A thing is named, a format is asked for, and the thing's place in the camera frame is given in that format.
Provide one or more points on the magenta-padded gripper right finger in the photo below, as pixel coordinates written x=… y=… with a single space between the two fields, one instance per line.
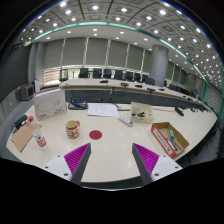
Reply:
x=146 y=159

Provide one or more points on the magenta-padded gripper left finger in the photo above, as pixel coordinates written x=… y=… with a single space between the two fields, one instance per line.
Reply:
x=77 y=159

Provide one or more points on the clear red-capped water bottle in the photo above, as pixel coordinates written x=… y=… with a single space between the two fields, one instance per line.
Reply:
x=39 y=138

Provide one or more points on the open red-sided cardboard box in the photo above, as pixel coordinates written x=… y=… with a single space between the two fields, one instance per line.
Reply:
x=163 y=141

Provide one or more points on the red and cream patterned mug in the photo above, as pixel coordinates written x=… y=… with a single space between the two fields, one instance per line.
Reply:
x=72 y=129

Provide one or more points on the flat round red coaster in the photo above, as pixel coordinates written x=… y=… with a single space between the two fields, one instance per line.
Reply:
x=95 y=134

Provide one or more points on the white remote control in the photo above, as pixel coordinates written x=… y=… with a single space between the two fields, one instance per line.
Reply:
x=126 y=121

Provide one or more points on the white desk organiser box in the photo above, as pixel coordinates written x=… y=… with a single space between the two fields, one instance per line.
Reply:
x=141 y=113

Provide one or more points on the white paper sheets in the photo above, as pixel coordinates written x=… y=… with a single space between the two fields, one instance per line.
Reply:
x=102 y=110

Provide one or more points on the brown paper envelope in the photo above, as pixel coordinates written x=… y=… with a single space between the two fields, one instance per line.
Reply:
x=22 y=137

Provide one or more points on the white cardboard paper box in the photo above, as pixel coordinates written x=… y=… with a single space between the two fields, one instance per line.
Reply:
x=50 y=105

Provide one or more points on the long curved conference desk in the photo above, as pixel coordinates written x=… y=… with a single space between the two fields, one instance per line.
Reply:
x=100 y=96

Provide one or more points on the black power adapter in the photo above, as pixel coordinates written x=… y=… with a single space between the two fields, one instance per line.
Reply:
x=20 y=121

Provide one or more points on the grey box monitor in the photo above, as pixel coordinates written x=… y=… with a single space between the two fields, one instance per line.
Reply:
x=27 y=92

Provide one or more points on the row of black office chairs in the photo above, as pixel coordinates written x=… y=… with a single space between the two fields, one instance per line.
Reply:
x=107 y=73

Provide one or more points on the group of ceiling lights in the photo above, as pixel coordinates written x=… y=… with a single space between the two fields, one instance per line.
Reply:
x=95 y=7

